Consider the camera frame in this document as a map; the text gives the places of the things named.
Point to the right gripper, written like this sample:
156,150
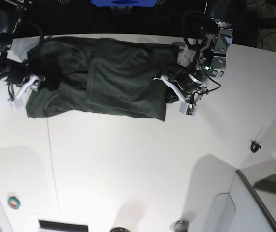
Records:
20,75

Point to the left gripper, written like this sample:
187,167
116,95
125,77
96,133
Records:
190,80

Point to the dark green t-shirt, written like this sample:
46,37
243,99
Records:
104,76

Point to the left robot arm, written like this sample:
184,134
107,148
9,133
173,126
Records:
209,34

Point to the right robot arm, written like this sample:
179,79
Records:
11,12

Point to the small black clip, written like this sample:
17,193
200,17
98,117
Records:
255,146

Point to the blue box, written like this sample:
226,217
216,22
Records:
119,3

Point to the round metal knob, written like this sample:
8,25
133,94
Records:
181,225

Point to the black round dial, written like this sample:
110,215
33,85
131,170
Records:
119,229

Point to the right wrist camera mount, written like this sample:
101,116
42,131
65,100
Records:
16,92

